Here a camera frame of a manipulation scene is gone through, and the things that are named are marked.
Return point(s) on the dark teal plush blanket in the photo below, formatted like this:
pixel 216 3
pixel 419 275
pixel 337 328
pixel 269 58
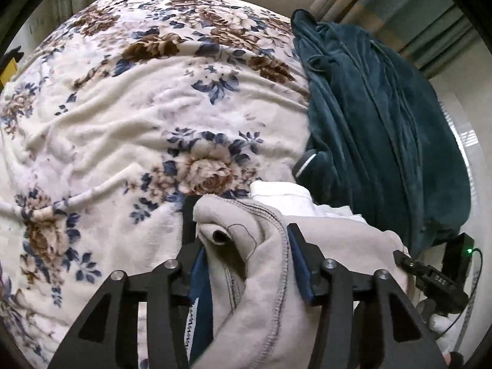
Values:
pixel 379 142

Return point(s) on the floral fleece blanket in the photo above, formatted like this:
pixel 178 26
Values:
pixel 122 112

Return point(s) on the white bed headboard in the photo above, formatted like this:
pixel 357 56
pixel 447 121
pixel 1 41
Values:
pixel 472 154

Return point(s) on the teal window curtain right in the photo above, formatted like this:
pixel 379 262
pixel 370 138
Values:
pixel 428 33

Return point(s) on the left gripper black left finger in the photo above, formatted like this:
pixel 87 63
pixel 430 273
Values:
pixel 105 333

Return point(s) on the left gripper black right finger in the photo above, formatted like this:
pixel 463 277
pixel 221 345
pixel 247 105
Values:
pixel 366 321

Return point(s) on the folded white clothes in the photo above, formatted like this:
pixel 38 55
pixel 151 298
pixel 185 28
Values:
pixel 291 199

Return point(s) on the beige long sleeve shirt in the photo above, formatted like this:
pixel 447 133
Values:
pixel 259 318

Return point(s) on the yellow box with black item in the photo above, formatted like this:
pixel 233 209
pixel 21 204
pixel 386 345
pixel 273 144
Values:
pixel 9 65

